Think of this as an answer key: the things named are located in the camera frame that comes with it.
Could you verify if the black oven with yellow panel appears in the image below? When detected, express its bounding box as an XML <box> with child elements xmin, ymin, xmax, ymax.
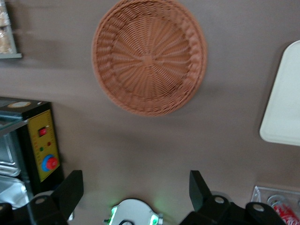
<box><xmin>0</xmin><ymin>97</ymin><xmax>65</xmax><ymax>210</ymax></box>

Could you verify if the cream plastic tray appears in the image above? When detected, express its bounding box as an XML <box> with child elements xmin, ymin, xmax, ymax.
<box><xmin>259</xmin><ymin>39</ymin><xmax>300</xmax><ymax>147</ymax></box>

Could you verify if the red cola can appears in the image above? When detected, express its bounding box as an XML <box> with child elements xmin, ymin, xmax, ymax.
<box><xmin>267</xmin><ymin>194</ymin><xmax>300</xmax><ymax>225</ymax></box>

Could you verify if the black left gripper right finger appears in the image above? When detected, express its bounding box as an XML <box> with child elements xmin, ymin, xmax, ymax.
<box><xmin>180</xmin><ymin>170</ymin><xmax>235</xmax><ymax>225</ymax></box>

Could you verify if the clear plastic container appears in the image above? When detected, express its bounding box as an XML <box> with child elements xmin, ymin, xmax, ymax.
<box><xmin>250</xmin><ymin>185</ymin><xmax>300</xmax><ymax>225</ymax></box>

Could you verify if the wrapped bread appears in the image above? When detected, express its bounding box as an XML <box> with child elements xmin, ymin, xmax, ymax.
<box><xmin>0</xmin><ymin>1</ymin><xmax>11</xmax><ymax>27</ymax></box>
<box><xmin>0</xmin><ymin>27</ymin><xmax>13</xmax><ymax>54</ymax></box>

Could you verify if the silver metal baking tray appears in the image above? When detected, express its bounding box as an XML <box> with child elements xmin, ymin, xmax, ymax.
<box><xmin>0</xmin><ymin>174</ymin><xmax>30</xmax><ymax>210</ymax></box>

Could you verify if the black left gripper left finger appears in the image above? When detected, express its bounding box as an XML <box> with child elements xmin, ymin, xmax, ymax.
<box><xmin>27</xmin><ymin>170</ymin><xmax>84</xmax><ymax>225</ymax></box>

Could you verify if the grey display shelf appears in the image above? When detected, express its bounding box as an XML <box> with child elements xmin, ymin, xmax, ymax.
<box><xmin>0</xmin><ymin>0</ymin><xmax>23</xmax><ymax>60</ymax></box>

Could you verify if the brown woven wicker basket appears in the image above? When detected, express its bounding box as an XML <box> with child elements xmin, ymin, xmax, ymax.
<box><xmin>90</xmin><ymin>0</ymin><xmax>208</xmax><ymax>117</ymax></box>

